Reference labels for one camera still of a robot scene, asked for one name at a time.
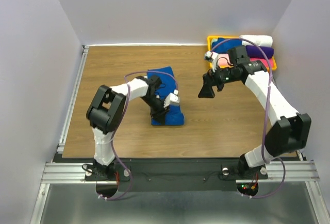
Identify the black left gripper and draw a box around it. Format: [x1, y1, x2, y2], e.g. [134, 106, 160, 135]
[141, 94, 170, 126]

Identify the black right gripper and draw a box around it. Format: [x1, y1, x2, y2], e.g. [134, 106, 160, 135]
[197, 62, 239, 99]

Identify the blue microfibre towel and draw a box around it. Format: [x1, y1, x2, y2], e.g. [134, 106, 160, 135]
[211, 37, 242, 54]

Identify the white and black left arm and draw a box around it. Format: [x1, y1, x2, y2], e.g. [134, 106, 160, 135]
[84, 75, 179, 180]

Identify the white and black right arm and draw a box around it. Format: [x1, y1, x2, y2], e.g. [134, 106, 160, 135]
[198, 45, 311, 178]

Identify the rolled light pink towel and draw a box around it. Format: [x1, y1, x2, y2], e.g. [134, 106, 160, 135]
[218, 54, 233, 67]

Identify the yellow plastic tray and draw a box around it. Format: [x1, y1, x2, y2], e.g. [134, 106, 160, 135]
[207, 36, 277, 71]

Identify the rolled purple towel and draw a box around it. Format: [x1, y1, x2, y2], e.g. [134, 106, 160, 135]
[245, 45, 274, 59]

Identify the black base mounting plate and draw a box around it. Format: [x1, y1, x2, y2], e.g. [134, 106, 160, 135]
[83, 158, 268, 192]

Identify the rolled hot pink towel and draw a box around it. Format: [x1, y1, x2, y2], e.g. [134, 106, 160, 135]
[250, 58, 274, 68]

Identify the rolled white towel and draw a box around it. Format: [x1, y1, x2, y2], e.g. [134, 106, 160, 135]
[239, 35, 273, 47]

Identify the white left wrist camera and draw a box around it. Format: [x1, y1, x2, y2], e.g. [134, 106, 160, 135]
[163, 93, 180, 108]

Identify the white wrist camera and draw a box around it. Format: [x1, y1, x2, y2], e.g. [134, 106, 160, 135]
[163, 93, 180, 108]
[204, 51, 219, 71]

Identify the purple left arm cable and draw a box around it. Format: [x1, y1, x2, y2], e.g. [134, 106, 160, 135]
[97, 71, 180, 201]

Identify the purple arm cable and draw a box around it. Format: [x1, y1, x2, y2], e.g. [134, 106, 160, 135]
[210, 38, 286, 199]
[97, 71, 180, 201]

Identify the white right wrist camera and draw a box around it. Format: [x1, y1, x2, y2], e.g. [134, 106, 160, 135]
[204, 51, 219, 71]

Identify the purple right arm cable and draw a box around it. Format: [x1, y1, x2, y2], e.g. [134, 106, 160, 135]
[210, 38, 286, 199]

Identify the aluminium table frame rail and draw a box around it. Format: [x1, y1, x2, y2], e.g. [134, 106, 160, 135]
[31, 46, 329, 223]

